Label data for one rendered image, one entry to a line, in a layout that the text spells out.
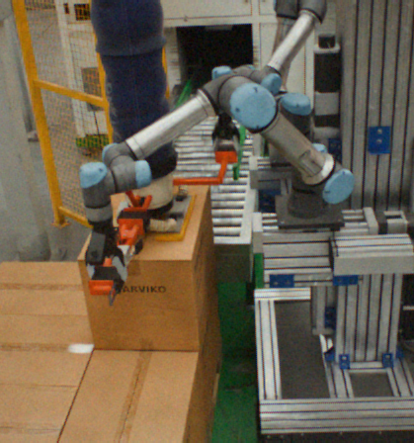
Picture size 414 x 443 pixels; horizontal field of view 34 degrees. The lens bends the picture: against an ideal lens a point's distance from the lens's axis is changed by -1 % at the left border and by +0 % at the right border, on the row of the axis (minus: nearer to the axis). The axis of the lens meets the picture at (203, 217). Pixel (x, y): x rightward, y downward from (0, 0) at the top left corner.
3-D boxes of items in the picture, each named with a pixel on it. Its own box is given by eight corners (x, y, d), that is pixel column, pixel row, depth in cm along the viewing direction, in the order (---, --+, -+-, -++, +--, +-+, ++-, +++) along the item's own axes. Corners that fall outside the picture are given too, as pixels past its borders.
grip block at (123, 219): (124, 221, 232) (121, 207, 230) (151, 221, 231) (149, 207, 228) (118, 234, 225) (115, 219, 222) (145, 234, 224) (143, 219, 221)
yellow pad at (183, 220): (172, 197, 268) (170, 186, 266) (197, 197, 267) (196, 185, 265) (155, 241, 239) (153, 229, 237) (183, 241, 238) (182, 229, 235)
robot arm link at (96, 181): (112, 167, 179) (80, 175, 176) (117, 204, 184) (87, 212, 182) (104, 157, 185) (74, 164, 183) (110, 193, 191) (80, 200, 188)
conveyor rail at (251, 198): (261, 105, 510) (260, 81, 501) (268, 105, 510) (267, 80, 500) (240, 278, 310) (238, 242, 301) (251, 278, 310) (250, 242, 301)
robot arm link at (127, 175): (139, 150, 192) (102, 158, 189) (151, 164, 183) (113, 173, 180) (142, 175, 196) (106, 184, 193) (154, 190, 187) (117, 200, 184)
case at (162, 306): (127, 261, 303) (116, 182, 284) (215, 262, 298) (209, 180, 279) (94, 349, 251) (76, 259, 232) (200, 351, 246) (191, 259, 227)
